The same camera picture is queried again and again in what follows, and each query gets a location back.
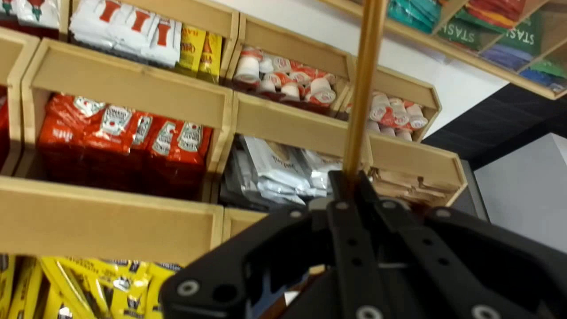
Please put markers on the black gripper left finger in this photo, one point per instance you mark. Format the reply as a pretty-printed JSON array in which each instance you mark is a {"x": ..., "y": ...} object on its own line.
[{"x": 348, "y": 267}]

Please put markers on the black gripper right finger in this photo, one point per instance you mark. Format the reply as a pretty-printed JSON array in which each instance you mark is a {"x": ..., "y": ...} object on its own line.
[{"x": 461, "y": 267}]

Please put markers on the thin wooden stirrer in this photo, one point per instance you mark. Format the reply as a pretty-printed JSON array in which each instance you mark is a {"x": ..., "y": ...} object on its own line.
[
  {"x": 358, "y": 90},
  {"x": 369, "y": 90}
]

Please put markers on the bamboo tiered condiment shelf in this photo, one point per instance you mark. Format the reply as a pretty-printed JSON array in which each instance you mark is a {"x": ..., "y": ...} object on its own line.
[{"x": 117, "y": 83}]

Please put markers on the silver packets pile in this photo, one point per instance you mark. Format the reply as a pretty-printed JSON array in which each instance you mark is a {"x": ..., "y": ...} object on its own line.
[{"x": 277, "y": 171}]

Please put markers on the red white creamer cups pile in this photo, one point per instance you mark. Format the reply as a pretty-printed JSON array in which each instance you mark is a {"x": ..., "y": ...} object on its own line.
[
  {"x": 392, "y": 116},
  {"x": 284, "y": 77}
]

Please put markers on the green tea bag pile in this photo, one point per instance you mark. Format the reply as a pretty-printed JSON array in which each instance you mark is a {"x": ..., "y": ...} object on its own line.
[{"x": 519, "y": 38}]

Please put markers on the bamboo tea box clear lid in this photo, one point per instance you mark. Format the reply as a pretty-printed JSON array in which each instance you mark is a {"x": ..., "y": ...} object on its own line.
[{"x": 450, "y": 14}]

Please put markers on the teal tea bag pile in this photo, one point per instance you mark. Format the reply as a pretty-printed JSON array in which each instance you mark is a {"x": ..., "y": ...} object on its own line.
[{"x": 413, "y": 12}]

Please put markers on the red tea bag pile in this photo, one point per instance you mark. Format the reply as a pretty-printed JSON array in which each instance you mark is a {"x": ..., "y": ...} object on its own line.
[{"x": 496, "y": 10}]

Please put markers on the yellow sweetener packets pile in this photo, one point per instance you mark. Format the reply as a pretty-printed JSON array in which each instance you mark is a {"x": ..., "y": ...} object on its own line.
[{"x": 89, "y": 290}]

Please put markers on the red and white packets pile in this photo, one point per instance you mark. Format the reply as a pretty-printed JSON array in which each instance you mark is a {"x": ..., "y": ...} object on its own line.
[{"x": 117, "y": 143}]

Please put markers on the white and yellow packets pile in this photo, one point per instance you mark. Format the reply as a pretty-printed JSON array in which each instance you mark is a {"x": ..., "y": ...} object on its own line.
[{"x": 135, "y": 30}]

